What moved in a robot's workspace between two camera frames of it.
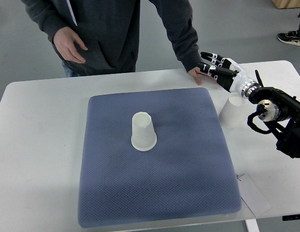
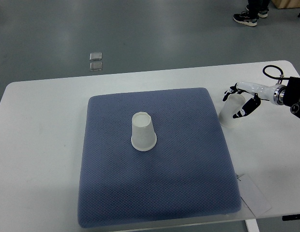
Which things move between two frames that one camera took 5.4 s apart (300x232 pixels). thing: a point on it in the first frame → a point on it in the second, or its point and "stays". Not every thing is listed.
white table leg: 252,225 stays
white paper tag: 253,197 stays
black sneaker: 291,37 → 244,18
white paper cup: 230,116 stays
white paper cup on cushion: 143,136 stays
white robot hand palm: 238,82 → 262,91
